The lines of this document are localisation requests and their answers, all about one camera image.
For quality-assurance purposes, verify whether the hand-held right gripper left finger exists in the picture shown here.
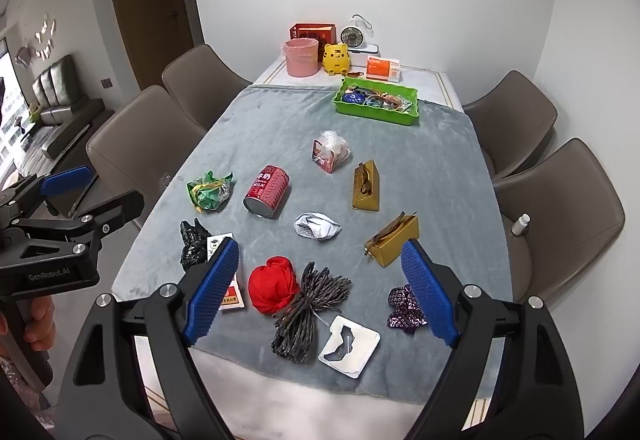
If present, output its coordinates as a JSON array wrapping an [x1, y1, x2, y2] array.
[[59, 238, 241, 440]]

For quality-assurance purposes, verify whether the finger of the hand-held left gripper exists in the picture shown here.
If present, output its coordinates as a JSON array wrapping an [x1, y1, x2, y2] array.
[[0, 165, 97, 221], [11, 191, 146, 257]]

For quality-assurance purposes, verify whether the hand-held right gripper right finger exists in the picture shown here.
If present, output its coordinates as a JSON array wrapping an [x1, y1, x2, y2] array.
[[400, 240, 586, 440]]

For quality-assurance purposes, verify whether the white and red small carton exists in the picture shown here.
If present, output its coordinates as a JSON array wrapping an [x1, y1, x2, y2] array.
[[205, 232, 247, 312]]

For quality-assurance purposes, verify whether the purple patterned wrapper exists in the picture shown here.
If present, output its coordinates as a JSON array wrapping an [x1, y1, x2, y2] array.
[[387, 284, 429, 333]]

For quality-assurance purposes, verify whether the black plastic bag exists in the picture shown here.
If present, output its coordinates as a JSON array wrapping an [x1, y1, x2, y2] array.
[[179, 218, 213, 271]]

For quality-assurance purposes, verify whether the red cloth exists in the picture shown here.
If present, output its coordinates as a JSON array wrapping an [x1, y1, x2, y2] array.
[[248, 256, 301, 315]]

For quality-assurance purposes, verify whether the gold paper box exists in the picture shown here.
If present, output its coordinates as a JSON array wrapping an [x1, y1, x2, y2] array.
[[351, 160, 381, 211], [364, 212, 420, 268]]

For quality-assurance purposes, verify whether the grey rope bundle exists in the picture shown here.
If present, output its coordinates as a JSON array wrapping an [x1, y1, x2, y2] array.
[[271, 262, 352, 366]]

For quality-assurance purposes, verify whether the green wrapper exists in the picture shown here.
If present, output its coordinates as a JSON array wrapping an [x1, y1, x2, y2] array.
[[186, 170, 235, 213]]

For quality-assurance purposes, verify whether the red tin can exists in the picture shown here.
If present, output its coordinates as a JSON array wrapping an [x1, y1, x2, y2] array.
[[243, 165, 291, 219]]

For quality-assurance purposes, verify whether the silver wrapper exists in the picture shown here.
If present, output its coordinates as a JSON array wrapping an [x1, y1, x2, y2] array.
[[293, 211, 342, 245]]

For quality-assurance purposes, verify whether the clear and red wrapper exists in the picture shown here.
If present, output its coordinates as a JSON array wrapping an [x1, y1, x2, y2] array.
[[311, 130, 351, 175]]

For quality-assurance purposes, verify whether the pink bin with plastic liner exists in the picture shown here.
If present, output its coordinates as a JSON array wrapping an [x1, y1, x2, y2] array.
[[282, 38, 319, 77]]

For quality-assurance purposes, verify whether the person's left hand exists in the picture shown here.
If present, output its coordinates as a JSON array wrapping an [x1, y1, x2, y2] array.
[[27, 295, 57, 352]]

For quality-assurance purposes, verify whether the brown leather chair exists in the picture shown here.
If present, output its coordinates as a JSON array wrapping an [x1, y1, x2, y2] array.
[[492, 137, 626, 305], [462, 70, 558, 181], [86, 84, 208, 233], [161, 44, 253, 131]]

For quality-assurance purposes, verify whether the dark leather sofa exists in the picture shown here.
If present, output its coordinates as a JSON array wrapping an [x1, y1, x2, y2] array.
[[15, 54, 116, 161]]

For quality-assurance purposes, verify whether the grey fleece blanket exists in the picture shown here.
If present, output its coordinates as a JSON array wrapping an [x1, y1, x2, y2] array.
[[111, 82, 513, 408]]

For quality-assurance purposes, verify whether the green plastic tray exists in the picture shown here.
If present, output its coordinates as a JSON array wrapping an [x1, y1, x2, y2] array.
[[333, 76, 420, 127]]

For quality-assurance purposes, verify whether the pile of small packets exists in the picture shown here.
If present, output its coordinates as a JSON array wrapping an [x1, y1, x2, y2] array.
[[342, 87, 412, 113]]

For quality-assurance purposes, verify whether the orange and white box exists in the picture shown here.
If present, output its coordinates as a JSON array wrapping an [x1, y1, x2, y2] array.
[[364, 54, 402, 84]]

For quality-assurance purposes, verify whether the yellow tiger toy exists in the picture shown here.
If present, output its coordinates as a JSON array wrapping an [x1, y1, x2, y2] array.
[[322, 42, 352, 74]]

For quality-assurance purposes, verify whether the red cardboard box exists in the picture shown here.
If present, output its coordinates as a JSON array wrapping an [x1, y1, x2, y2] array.
[[288, 23, 337, 51]]

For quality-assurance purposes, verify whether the white desk fan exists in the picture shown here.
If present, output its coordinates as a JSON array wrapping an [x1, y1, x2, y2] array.
[[341, 14, 382, 55]]

